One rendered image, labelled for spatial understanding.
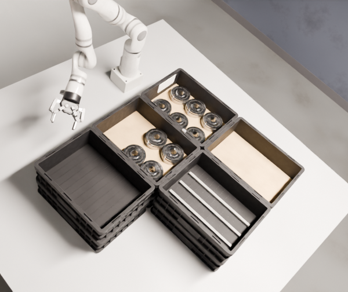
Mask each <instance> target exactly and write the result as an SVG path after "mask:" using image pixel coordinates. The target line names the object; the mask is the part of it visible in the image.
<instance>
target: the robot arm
mask: <svg viewBox="0 0 348 292"><path fill-rule="evenodd" d="M69 3H70V8H71V13H72V17H73V21H74V28H75V45H76V48H77V49H78V50H77V51H75V52H74V53H73V56H72V70H71V75H70V78H69V82H68V84H67V86H66V89H65V90H61V91H60V93H59V94H61V95H63V98H62V100H61V101H60V100H58V98H55V99H54V100H53V102H52V104H51V106H50V108H49V111H50V112H51V113H52V116H51V119H50V121H51V123H53V122H54V120H55V117H56V113H57V112H59V111H62V112H63V113H67V114H68V115H72V117H73V118H74V120H75V122H74V124H73V127H72V130H74V129H76V128H77V125H78V122H83V121H84V115H85V109H84V108H83V109H82V108H79V103H80V101H81V97H82V94H83V91H84V86H85V82H86V79H87V74H86V73H84V72H83V71H81V70H79V67H82V68H87V69H92V68H94V67H95V65H96V55H95V52H94V50H93V46H92V30H91V27H90V24H89V22H88V19H87V17H86V14H85V10H84V7H85V8H88V9H90V10H93V11H95V12H97V13H98V14H99V16H100V17H101V18H102V19H103V20H104V21H106V22H107V23H109V24H111V25H113V26H119V27H120V28H121V29H122V30H123V31H124V32H125V33H126V35H128V36H129V37H130V38H129V39H127V40H126V41H125V43H124V50H123V55H122V56H121V59H120V64H119V70H120V72H121V74H122V75H123V76H124V77H126V78H134V77H135V76H136V75H137V71H138V67H139V62H140V56H141V52H142V48H143V46H144V44H145V41H146V37H147V32H148V29H147V27H146V26H145V25H144V24H143V23H142V22H141V21H140V20H139V19H137V18H136V17H134V16H132V15H130V14H128V13H127V12H126V11H125V10H124V8H122V7H121V6H120V5H119V4H117V3H116V2H114V1H113V0H69ZM58 103H59V104H60V108H58V109H57V110H54V109H53V108H54V106H55V104H58ZM77 111H79V113H80V117H79V119H78V115H77V113H76V112H77Z"/></svg>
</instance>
